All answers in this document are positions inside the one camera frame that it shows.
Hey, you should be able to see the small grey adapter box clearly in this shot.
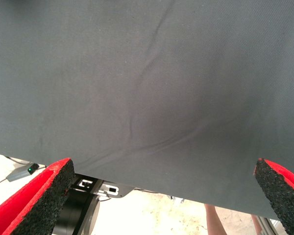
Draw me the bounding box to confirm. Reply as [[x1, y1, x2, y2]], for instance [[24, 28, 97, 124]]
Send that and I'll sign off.
[[6, 164, 39, 182]]

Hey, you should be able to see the person bare leg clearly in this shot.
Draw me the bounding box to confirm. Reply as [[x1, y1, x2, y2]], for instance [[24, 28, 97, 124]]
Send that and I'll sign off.
[[204, 204, 227, 235], [250, 214, 262, 235]]

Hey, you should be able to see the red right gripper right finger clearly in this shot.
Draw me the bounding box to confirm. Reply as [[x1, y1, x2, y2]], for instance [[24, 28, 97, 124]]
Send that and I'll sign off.
[[253, 158, 294, 235]]

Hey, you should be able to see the aluminium frame profile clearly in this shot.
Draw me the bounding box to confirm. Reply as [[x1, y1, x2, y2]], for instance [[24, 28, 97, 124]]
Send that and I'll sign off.
[[258, 215, 284, 235]]

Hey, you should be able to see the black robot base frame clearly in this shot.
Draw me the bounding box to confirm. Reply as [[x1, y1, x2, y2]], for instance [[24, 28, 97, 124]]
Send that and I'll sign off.
[[52, 173, 134, 235]]

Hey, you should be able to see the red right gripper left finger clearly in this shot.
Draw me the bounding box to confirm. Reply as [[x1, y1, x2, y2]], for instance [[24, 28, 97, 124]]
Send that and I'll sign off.
[[0, 158, 75, 235]]

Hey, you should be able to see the dark table cloth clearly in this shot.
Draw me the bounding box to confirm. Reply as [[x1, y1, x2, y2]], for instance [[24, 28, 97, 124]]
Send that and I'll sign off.
[[0, 0, 294, 221]]

